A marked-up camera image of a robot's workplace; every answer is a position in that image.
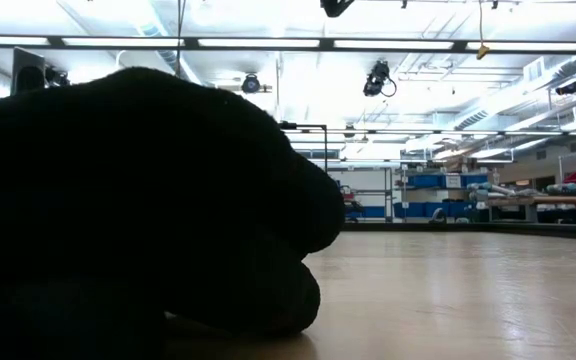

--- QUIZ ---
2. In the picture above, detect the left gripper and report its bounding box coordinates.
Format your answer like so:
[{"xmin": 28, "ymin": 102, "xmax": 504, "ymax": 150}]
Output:
[{"xmin": 319, "ymin": 0, "xmax": 357, "ymax": 19}]

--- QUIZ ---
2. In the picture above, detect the yellow hanging tag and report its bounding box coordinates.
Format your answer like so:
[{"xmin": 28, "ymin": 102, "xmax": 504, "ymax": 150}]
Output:
[{"xmin": 475, "ymin": 0, "xmax": 492, "ymax": 61}]

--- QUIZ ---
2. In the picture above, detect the blue storage bin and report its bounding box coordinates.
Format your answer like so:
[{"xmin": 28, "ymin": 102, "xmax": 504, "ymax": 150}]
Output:
[
  {"xmin": 392, "ymin": 199, "xmax": 475, "ymax": 219},
  {"xmin": 344, "ymin": 205, "xmax": 387, "ymax": 218},
  {"xmin": 407, "ymin": 173, "xmax": 445, "ymax": 189},
  {"xmin": 460, "ymin": 173, "xmax": 490, "ymax": 187}
]

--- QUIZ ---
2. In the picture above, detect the metal shelving rack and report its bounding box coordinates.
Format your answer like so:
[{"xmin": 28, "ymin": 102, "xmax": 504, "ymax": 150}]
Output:
[{"xmin": 398, "ymin": 162, "xmax": 493, "ymax": 222}]

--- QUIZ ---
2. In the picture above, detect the grey and black work glove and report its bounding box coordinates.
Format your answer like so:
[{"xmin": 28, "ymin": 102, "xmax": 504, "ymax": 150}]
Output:
[{"xmin": 0, "ymin": 65, "xmax": 347, "ymax": 281}]

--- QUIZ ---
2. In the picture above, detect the wooden workbench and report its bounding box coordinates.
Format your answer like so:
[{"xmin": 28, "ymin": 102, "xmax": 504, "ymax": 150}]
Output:
[{"xmin": 486, "ymin": 195, "xmax": 576, "ymax": 224}]

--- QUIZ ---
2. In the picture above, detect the grey rectangular box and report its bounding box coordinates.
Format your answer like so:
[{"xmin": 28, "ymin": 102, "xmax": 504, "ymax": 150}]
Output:
[{"xmin": 10, "ymin": 46, "xmax": 47, "ymax": 96}]

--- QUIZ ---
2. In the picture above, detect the black overhead camera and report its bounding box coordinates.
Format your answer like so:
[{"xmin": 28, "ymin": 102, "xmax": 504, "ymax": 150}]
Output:
[{"xmin": 362, "ymin": 59, "xmax": 398, "ymax": 99}]

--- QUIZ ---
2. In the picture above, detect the round black ceiling camera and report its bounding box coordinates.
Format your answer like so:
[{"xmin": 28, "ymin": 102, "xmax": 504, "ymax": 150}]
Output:
[{"xmin": 240, "ymin": 72, "xmax": 273, "ymax": 95}]

